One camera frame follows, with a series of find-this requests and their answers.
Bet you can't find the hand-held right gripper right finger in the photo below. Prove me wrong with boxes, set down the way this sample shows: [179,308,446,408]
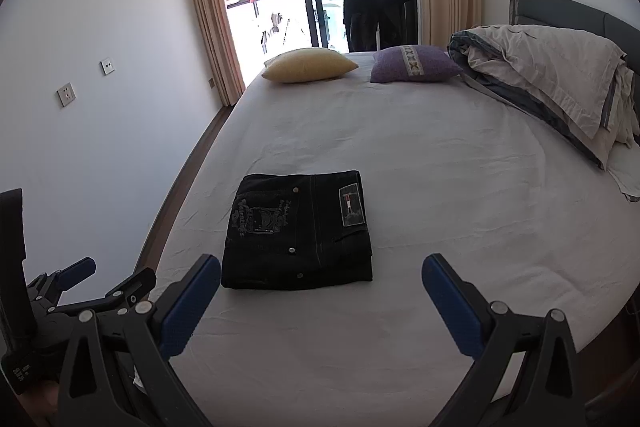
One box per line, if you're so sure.
[421,253,588,427]

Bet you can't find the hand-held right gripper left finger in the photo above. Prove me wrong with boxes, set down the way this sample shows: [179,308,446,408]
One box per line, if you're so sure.
[55,253,222,427]

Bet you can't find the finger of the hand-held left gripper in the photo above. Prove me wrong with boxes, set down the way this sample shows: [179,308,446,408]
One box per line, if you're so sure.
[27,257,97,309]
[50,268,157,324]

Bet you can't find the black denim pants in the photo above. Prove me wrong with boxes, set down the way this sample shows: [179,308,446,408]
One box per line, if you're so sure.
[221,170,375,290]

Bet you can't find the bed with white sheet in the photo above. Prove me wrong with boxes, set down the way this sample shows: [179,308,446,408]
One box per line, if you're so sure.
[132,49,640,427]

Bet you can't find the purple pillow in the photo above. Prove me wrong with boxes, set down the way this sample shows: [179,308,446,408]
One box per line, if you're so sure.
[370,45,465,84]

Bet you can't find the beige and grey duvet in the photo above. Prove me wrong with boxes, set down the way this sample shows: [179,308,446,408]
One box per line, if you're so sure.
[447,24,640,170]

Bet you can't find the yellow pillow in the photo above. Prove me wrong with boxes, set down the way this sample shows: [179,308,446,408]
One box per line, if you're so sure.
[262,48,359,82]

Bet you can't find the white drying rack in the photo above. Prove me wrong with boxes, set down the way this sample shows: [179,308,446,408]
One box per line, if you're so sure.
[257,11,307,54]

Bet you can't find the black garment on rack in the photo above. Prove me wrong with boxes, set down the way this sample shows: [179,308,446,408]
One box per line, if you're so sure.
[343,0,415,54]

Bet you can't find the grey padded headboard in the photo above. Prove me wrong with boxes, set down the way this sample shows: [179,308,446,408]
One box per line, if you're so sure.
[510,0,640,72]

